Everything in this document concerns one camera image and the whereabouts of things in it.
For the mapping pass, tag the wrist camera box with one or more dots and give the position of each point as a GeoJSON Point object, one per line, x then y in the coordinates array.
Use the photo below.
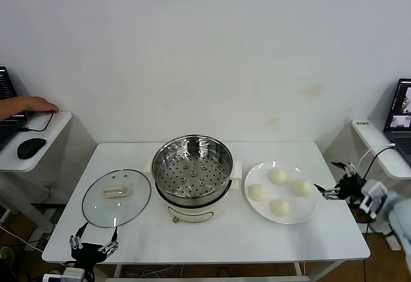
{"type": "Point", "coordinates": [372, 198]}
{"type": "Point", "coordinates": [73, 274]}

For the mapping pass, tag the black computer mouse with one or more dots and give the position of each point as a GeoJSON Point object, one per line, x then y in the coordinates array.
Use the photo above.
{"type": "Point", "coordinates": [31, 148]}

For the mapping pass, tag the perforated steel steamer basket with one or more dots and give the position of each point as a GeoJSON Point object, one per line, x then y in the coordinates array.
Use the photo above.
{"type": "Point", "coordinates": [173, 174]}

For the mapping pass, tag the cream electric cooking pot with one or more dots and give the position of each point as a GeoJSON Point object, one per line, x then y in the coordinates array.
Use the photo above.
{"type": "Point", "coordinates": [192, 212]}

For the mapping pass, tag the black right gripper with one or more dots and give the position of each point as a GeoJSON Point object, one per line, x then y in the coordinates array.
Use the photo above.
{"type": "Point", "coordinates": [350, 188]}

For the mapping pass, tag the white steamed baozi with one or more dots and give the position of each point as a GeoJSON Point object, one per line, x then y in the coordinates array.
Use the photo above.
{"type": "Point", "coordinates": [257, 192]}
{"type": "Point", "coordinates": [277, 176]}
{"type": "Point", "coordinates": [302, 188]}
{"type": "Point", "coordinates": [280, 207]}

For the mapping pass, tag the person's bare hand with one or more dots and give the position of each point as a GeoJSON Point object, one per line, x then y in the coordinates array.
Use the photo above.
{"type": "Point", "coordinates": [38, 104]}

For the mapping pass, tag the laptop with video windows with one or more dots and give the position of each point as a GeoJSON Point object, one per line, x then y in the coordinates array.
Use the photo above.
{"type": "Point", "coordinates": [401, 102]}

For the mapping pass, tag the laptop with dark text screen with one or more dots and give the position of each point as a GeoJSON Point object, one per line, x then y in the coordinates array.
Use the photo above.
{"type": "Point", "coordinates": [6, 83]}

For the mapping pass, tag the person's bare forearm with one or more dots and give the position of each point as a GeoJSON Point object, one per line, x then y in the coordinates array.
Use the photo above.
{"type": "Point", "coordinates": [9, 108]}

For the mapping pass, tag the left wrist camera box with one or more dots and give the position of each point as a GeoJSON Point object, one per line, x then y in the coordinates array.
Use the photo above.
{"type": "Point", "coordinates": [73, 274]}

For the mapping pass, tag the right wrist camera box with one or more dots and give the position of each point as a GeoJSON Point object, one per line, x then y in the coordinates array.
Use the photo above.
{"type": "Point", "coordinates": [372, 198]}

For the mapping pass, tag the white round plate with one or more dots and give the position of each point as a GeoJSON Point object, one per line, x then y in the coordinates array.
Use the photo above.
{"type": "Point", "coordinates": [302, 212]}

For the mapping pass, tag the white table leg frame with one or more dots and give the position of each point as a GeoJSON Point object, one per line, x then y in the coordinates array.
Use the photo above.
{"type": "Point", "coordinates": [298, 270]}

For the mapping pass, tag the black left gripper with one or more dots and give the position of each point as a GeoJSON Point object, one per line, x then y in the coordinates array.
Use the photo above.
{"type": "Point", "coordinates": [86, 253]}

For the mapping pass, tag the small printed desk label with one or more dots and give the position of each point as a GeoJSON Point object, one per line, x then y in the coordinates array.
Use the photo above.
{"type": "Point", "coordinates": [362, 122]}

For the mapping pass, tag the round glass pot lid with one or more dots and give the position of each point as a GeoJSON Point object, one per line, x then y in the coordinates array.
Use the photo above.
{"type": "Point", "coordinates": [96, 205]}

